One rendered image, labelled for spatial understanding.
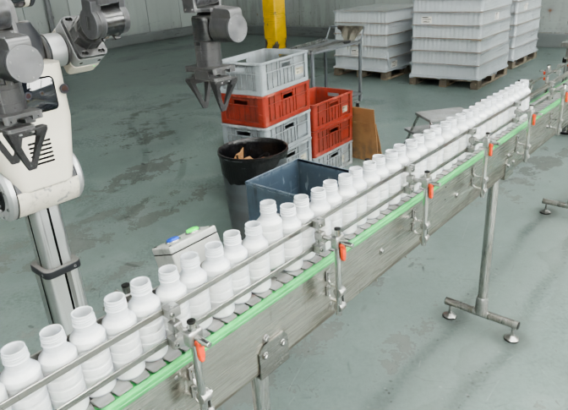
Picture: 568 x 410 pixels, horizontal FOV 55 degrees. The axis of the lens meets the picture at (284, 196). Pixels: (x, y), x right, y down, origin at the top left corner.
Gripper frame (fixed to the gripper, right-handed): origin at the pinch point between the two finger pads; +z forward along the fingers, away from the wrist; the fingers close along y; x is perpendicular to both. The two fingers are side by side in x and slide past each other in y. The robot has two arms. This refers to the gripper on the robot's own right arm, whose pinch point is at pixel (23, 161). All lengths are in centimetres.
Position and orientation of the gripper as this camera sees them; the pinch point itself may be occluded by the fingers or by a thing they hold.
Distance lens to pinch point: 104.3
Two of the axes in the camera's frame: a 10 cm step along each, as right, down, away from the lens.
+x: 6.4, -3.3, 6.9
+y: 7.6, 2.0, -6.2
